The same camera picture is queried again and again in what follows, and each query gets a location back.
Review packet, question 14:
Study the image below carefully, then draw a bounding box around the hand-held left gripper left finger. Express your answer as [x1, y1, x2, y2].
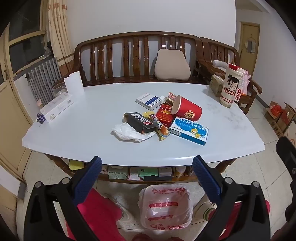
[24, 156, 103, 241]

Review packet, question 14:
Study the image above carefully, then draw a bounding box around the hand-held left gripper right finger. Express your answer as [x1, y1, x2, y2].
[192, 155, 271, 241]

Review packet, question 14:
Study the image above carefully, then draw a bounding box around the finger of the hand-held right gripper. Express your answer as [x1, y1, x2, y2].
[276, 136, 296, 180]

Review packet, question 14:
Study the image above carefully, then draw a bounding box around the cartoon print medicine box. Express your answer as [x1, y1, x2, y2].
[169, 116, 209, 146]

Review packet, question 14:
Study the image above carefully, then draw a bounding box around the plastic lined trash bin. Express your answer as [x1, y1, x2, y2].
[137, 183, 193, 231]

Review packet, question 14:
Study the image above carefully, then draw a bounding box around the white tissue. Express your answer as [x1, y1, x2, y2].
[111, 123, 155, 142]

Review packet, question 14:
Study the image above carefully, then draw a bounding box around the yellow snack wrapper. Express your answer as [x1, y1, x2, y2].
[142, 111, 171, 142]

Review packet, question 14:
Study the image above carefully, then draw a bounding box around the red paper cup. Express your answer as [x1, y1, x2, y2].
[171, 95, 203, 121]

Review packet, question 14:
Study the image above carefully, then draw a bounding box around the black carton box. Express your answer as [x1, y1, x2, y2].
[124, 112, 158, 134]

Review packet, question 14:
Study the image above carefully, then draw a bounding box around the red cigarette pack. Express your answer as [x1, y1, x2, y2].
[155, 103, 178, 128]

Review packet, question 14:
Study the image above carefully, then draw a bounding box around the small brown red box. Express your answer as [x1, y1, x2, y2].
[166, 91, 181, 106]

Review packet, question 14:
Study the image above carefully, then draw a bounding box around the white blue medicine box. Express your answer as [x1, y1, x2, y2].
[136, 93, 167, 111]

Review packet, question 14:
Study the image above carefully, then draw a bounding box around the yellow soft item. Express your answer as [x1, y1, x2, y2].
[69, 160, 84, 172]

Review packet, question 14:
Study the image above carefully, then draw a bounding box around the person's right shoe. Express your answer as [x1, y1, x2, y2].
[193, 195, 216, 222]

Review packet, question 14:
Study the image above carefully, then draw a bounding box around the person's shoe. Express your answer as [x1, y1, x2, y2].
[193, 195, 216, 222]
[104, 193, 134, 226]

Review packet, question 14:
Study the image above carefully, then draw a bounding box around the baby wipes pack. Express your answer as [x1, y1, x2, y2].
[108, 166, 128, 181]

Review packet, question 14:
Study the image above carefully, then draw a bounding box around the person's left leg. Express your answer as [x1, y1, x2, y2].
[66, 188, 126, 241]

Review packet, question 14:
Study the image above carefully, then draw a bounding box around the person's leg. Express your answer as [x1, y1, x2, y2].
[208, 200, 271, 241]
[66, 188, 126, 241]

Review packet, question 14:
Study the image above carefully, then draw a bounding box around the grey box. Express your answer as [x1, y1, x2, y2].
[158, 167, 173, 178]

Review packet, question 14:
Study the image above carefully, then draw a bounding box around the pink flat box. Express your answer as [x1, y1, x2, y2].
[128, 167, 139, 181]

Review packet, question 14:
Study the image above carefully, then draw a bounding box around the person's right leg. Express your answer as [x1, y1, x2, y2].
[208, 200, 271, 241]

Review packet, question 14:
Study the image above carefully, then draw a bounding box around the red plastic bag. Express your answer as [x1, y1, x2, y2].
[269, 104, 284, 117]

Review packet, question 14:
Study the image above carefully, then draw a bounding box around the dark flat box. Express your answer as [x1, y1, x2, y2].
[143, 176, 173, 181]

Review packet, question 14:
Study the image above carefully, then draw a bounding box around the person's left shoe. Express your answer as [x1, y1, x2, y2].
[104, 193, 134, 226]

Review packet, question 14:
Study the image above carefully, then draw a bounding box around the wooden coffee table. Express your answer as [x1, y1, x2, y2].
[22, 82, 265, 184]

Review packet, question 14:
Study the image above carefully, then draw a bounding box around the green wipes pack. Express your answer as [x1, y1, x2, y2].
[137, 167, 159, 179]

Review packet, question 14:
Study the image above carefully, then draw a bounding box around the wooden armchair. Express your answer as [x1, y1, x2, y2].
[199, 37, 263, 114]

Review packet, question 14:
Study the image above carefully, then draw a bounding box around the long white box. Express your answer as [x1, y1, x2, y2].
[39, 93, 75, 123]

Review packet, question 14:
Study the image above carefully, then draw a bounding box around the clear spray bottle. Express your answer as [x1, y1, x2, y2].
[239, 71, 247, 95]

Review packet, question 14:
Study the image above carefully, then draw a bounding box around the pink bag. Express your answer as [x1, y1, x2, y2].
[240, 68, 251, 95]

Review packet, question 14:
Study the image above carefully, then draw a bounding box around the cartoon print white bottle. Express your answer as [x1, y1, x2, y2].
[219, 63, 243, 108]

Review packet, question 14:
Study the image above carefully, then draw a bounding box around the glass mug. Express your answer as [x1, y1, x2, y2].
[51, 82, 68, 99]

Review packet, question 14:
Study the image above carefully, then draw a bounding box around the beige cardboard tissue box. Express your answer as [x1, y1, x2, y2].
[209, 74, 226, 97]

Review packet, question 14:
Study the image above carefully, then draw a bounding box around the white paper towel roll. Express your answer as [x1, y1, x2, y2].
[63, 71, 85, 98]

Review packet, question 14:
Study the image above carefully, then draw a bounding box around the grey radiator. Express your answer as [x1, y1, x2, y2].
[26, 57, 62, 106]

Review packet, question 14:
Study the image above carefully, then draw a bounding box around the white rolled pillow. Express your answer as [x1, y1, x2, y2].
[212, 60, 229, 75]

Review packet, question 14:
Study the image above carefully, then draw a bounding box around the grey hanging door item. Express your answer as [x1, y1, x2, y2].
[245, 35, 256, 54]

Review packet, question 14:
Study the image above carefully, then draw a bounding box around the beige back cushion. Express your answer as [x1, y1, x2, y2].
[154, 49, 192, 80]

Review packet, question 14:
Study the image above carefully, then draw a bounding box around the yellow wooden door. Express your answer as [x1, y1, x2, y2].
[238, 21, 260, 80]

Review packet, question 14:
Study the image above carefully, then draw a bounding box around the wooden slatted sofa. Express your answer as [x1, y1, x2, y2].
[62, 31, 208, 87]

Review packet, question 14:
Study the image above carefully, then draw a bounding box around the beige striped curtain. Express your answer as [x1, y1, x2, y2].
[45, 0, 75, 77]

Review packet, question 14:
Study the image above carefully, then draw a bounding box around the cream framed window door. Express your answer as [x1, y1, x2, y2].
[0, 0, 50, 183]

